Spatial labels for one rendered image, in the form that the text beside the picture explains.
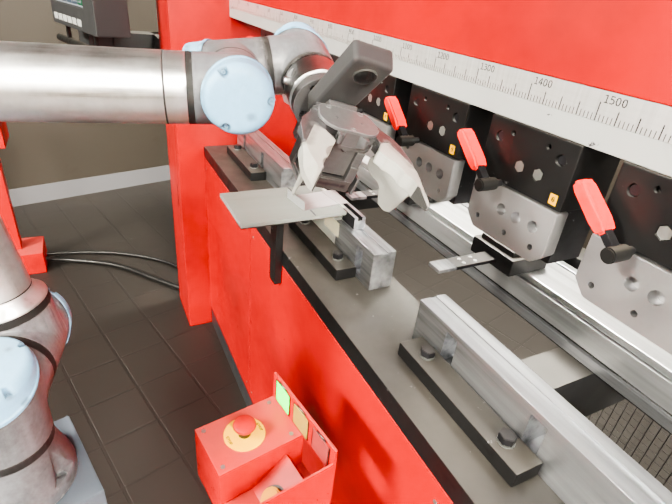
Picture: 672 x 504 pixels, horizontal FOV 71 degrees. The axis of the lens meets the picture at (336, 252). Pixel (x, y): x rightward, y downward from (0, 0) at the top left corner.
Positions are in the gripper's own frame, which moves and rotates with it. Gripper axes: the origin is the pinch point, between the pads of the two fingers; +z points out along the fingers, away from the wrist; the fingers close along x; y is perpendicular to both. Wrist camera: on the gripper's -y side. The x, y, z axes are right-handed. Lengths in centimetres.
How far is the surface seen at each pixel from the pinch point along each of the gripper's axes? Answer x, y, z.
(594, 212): -23.7, -4.9, 3.4
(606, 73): -24.0, -15.4, -7.7
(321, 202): -26, 43, -53
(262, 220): -10, 45, -45
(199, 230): -17, 120, -120
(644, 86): -24.5, -16.4, -3.2
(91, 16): 31, 55, -150
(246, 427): -3, 54, -2
